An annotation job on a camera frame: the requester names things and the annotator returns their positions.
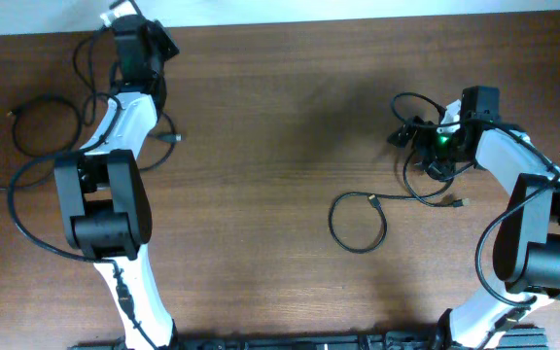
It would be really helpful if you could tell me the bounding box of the separated black cable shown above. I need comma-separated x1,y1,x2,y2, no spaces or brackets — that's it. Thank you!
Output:
72,28,183,174
0,93,84,192

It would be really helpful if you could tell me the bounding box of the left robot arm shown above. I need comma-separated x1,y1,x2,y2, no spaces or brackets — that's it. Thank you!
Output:
54,10,179,349

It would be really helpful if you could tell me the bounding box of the black usb cable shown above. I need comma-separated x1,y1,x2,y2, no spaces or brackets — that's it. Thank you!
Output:
328,145,471,255

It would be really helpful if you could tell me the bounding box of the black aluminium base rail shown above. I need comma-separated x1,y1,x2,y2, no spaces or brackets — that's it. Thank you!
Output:
68,326,548,350

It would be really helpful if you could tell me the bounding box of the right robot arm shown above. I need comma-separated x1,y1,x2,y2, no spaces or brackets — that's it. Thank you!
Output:
388,86,560,349

